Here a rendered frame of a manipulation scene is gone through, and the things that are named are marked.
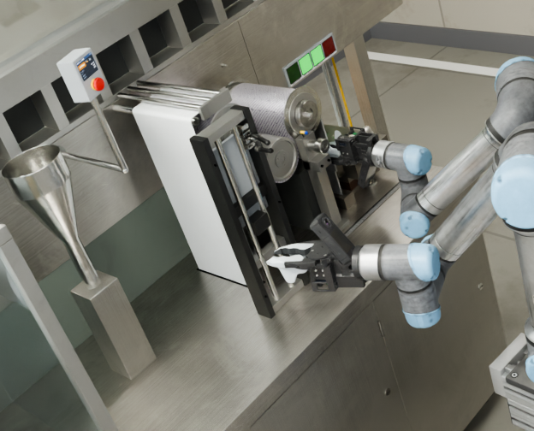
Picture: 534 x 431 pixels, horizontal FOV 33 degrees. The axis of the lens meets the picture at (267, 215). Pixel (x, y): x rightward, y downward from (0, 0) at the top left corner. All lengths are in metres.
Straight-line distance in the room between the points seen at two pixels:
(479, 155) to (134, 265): 1.02
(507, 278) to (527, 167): 2.13
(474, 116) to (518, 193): 3.26
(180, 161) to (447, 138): 2.57
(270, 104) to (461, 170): 0.57
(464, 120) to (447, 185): 2.61
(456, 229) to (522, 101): 0.42
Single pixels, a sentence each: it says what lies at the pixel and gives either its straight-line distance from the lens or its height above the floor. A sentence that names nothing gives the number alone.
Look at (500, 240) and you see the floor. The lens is 3.91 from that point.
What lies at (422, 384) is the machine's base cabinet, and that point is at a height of 0.42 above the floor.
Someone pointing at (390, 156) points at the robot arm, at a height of 1.13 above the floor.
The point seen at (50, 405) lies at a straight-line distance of 1.87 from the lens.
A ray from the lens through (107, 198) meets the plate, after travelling 2.49.
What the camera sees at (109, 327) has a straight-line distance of 2.25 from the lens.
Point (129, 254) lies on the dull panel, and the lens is 2.58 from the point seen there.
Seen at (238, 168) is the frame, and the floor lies 1.30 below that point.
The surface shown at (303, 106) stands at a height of 1.28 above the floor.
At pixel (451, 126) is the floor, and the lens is 4.81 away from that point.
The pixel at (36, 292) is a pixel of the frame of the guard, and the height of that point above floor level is 1.45.
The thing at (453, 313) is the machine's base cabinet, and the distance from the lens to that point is 2.76.
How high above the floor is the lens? 2.31
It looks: 31 degrees down
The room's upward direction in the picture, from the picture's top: 20 degrees counter-clockwise
